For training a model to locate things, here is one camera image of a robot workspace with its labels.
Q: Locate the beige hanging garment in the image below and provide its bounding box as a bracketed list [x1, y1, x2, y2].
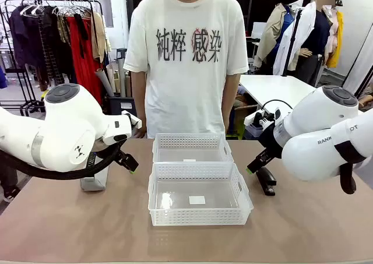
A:
[90, 11, 112, 64]

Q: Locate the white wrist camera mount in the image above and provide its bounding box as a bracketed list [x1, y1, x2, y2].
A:
[121, 110, 143, 131]
[244, 106, 281, 131]

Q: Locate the white reflector panel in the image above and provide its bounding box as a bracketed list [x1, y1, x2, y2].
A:
[340, 21, 373, 99]

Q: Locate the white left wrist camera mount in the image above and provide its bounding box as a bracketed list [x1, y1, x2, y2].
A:
[121, 110, 143, 131]

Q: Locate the black stool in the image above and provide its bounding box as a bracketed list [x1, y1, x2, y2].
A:
[115, 47, 129, 63]

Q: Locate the bystander dark trouser leg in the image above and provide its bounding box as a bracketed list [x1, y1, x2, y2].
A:
[0, 157, 21, 204]

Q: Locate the thin black camera cable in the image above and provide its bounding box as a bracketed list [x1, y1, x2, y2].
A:
[261, 98, 294, 114]

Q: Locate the black clothes rack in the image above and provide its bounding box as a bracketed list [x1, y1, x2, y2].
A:
[0, 0, 105, 117]

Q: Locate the dark hanging jacket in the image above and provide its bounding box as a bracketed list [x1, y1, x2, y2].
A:
[8, 5, 40, 86]

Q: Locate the white perforated plastic basket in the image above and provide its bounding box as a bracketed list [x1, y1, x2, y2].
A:
[147, 161, 255, 227]
[152, 133, 235, 164]

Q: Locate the black stapler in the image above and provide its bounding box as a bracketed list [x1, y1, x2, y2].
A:
[255, 167, 277, 196]

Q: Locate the grey storage box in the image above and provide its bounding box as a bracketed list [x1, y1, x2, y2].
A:
[108, 96, 136, 118]

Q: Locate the person's right hand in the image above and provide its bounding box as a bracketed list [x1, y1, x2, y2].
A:
[132, 126, 149, 139]

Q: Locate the navy dressed mannequin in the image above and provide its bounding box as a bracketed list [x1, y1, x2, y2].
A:
[294, 9, 330, 87]

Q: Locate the red hanging garment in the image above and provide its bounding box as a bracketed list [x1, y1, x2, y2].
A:
[66, 15, 103, 107]

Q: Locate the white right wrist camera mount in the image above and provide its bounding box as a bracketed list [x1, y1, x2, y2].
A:
[244, 106, 281, 131]

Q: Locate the person's left forearm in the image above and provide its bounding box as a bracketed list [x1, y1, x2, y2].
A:
[222, 72, 241, 125]

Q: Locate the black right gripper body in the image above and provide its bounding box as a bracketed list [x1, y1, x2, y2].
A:
[258, 124, 285, 160]

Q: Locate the white shirt on mannequin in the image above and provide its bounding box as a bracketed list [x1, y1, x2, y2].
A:
[273, 1, 318, 76]

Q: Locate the white clothes hanger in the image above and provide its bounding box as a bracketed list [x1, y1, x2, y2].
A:
[19, 1, 45, 17]

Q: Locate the cardboard tube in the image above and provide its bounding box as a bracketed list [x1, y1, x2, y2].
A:
[95, 68, 116, 97]

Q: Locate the yellow hanging garment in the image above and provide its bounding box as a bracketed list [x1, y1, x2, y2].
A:
[324, 9, 345, 69]

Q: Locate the white office table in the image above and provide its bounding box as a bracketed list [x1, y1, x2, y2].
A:
[238, 74, 318, 109]

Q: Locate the grey pouch with black zipper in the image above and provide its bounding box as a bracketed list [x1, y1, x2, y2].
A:
[80, 152, 109, 192]

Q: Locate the black tripod pole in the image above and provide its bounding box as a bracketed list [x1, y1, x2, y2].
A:
[281, 7, 303, 78]

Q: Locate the person's right forearm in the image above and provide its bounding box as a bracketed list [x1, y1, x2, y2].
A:
[130, 69, 148, 122]

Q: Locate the beige coat on mannequin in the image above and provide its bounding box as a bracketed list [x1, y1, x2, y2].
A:
[252, 2, 295, 73]

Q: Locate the white printed t-shirt torso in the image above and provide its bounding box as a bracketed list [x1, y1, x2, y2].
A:
[122, 0, 250, 140]

